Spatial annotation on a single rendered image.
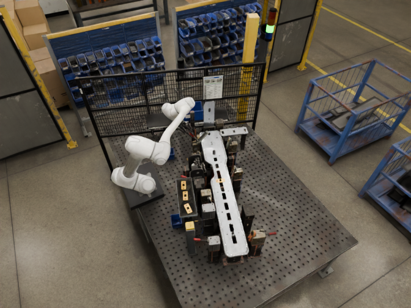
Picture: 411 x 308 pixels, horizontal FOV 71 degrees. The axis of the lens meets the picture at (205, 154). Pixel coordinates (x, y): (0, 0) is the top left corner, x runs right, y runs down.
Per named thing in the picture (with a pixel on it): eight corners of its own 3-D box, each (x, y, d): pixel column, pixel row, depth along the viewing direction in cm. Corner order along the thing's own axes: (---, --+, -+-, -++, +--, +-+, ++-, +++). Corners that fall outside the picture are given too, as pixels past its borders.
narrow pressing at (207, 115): (214, 126, 315) (214, 101, 290) (203, 127, 314) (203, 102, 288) (214, 126, 315) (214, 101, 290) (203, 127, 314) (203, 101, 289)
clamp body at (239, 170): (241, 194, 292) (245, 173, 266) (230, 196, 291) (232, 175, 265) (240, 187, 298) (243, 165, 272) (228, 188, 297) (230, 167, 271)
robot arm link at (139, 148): (131, 192, 266) (107, 185, 260) (136, 176, 275) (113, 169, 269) (153, 156, 204) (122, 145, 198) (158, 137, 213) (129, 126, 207)
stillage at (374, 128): (350, 109, 491) (374, 57, 420) (389, 139, 443) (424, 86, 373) (293, 131, 454) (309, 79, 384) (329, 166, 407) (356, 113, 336)
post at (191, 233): (196, 254, 251) (195, 230, 218) (188, 255, 250) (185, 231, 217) (195, 245, 256) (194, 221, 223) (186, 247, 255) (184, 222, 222)
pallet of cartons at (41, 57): (76, 107, 494) (52, 49, 416) (25, 124, 465) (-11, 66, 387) (59, 73, 562) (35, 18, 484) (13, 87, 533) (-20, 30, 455)
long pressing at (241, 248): (253, 253, 221) (253, 252, 220) (224, 258, 219) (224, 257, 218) (219, 130, 313) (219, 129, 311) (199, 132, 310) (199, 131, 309)
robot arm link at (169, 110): (169, 123, 261) (181, 117, 256) (159, 112, 250) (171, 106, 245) (169, 115, 267) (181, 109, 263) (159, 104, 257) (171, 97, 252)
